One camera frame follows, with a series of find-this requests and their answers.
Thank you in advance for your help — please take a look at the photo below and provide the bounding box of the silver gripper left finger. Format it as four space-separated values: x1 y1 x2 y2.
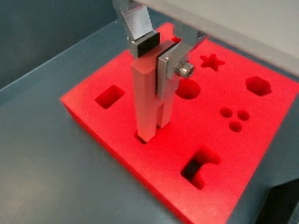
112 0 160 59

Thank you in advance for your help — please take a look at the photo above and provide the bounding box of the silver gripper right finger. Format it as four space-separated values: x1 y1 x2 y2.
156 23 209 97

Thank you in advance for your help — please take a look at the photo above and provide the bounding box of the black curved holder stand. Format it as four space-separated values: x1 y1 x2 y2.
255 178 299 224

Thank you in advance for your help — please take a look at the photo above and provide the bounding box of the red shape-sorting block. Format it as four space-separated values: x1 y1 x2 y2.
60 41 299 224

